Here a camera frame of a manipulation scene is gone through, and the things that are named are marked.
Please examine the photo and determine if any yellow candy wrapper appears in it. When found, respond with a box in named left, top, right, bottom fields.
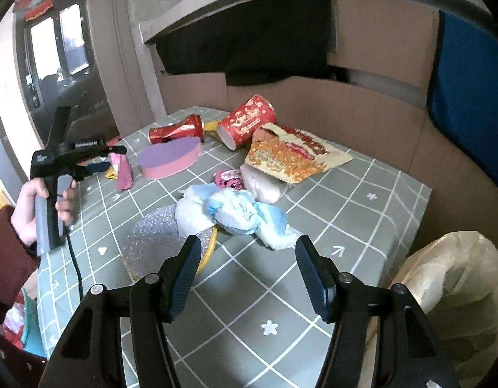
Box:
left=203, top=121, right=222, bottom=142

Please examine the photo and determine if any crushed red soda can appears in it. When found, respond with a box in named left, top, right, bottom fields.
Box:
left=148, top=114, right=204, bottom=145

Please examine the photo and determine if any blue white wrapper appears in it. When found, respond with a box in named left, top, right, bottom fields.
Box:
left=175, top=183, right=302, bottom=251

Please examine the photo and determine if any dark red left sleeve forearm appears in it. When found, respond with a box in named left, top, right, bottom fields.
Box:
left=0, top=205, right=39, bottom=325

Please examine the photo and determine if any black cloth panel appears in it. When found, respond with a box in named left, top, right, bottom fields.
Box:
left=156, top=0, right=337, bottom=87

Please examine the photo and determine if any pink candy wrapper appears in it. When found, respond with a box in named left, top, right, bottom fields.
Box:
left=105, top=153, right=134, bottom=192

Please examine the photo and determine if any brown cardboard backing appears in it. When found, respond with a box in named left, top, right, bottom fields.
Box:
left=149, top=0, right=498, bottom=248

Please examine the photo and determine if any red paper cup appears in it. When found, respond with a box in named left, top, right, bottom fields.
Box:
left=216, top=95, right=276, bottom=151

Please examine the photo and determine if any small pink sticker wrapper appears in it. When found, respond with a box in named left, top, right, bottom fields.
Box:
left=214, top=169, right=244, bottom=190

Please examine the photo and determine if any green grid tablecloth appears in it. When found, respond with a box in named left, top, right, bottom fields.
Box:
left=36, top=105, right=433, bottom=388

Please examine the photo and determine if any blue cloth panel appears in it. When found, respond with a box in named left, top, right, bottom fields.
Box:
left=427, top=12, right=498, bottom=188

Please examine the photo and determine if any purple pink heart sponge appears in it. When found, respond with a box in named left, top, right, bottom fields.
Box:
left=138, top=137, right=202, bottom=179

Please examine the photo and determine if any orange snack chip bag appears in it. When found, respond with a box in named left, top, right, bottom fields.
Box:
left=244, top=123, right=352, bottom=185

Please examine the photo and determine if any person's left hand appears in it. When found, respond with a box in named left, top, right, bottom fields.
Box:
left=9, top=177, right=79, bottom=248

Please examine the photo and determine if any silver glitter round mat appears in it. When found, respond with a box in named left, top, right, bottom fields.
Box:
left=122, top=200, right=217, bottom=279

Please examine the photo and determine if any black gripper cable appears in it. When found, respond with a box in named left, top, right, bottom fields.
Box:
left=62, top=225, right=85, bottom=301

